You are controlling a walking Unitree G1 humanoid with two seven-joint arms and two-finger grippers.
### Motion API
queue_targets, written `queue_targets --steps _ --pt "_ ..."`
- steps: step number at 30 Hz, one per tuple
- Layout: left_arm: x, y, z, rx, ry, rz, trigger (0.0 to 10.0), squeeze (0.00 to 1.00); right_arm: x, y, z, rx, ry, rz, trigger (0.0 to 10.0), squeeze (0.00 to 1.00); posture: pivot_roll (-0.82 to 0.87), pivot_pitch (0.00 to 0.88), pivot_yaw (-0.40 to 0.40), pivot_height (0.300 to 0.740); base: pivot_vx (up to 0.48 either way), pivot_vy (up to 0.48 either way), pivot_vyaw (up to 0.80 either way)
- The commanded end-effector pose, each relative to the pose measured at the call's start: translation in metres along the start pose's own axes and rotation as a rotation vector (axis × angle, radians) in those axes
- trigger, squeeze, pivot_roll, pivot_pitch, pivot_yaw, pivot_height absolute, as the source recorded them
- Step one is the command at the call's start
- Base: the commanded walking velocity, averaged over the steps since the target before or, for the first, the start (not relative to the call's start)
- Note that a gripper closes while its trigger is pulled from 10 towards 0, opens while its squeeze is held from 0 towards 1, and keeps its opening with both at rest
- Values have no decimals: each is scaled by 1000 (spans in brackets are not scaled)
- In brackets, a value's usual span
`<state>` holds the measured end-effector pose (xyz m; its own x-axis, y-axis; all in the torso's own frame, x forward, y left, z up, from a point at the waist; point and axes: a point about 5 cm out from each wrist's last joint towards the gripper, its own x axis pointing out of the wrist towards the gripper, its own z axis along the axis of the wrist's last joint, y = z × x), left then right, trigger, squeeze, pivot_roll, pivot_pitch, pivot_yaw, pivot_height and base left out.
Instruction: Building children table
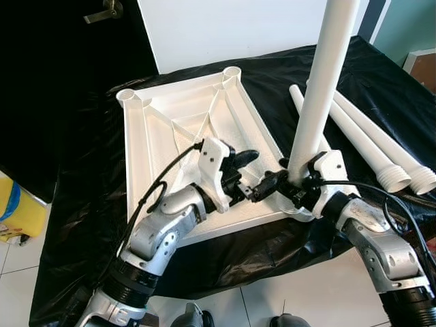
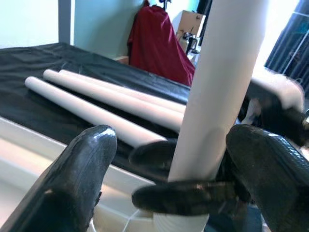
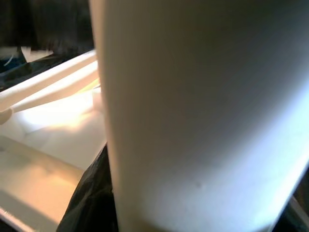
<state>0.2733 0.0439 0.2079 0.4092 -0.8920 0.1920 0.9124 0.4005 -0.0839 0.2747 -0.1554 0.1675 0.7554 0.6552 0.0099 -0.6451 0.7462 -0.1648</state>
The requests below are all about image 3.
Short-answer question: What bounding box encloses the white plastic table leg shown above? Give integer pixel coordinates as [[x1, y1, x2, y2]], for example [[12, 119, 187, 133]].
[[88, 0, 309, 232]]

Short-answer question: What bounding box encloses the white plastic table top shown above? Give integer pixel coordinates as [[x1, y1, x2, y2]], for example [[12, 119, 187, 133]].
[[0, 49, 108, 232]]

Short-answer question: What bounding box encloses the black plastic table cover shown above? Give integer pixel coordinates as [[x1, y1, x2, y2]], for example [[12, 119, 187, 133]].
[[0, 0, 119, 232]]

